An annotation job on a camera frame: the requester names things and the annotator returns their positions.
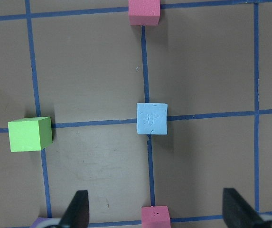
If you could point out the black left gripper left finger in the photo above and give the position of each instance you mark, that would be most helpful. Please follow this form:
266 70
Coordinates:
77 213

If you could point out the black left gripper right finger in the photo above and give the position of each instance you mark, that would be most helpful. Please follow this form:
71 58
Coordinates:
237 213

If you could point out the light blue foam block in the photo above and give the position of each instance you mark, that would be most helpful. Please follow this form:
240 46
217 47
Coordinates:
151 118

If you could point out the purple foam block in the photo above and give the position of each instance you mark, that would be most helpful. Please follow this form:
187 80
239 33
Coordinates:
39 223

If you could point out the pink foam block near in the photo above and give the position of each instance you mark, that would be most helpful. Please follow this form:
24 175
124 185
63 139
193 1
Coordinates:
155 217

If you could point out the pink foam block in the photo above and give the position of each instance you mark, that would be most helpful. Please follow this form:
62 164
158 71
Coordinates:
155 217
144 12

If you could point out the green foam block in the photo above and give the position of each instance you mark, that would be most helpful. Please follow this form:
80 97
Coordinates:
30 134

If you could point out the pink foam block far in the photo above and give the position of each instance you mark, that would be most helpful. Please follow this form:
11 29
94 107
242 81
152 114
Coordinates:
144 12

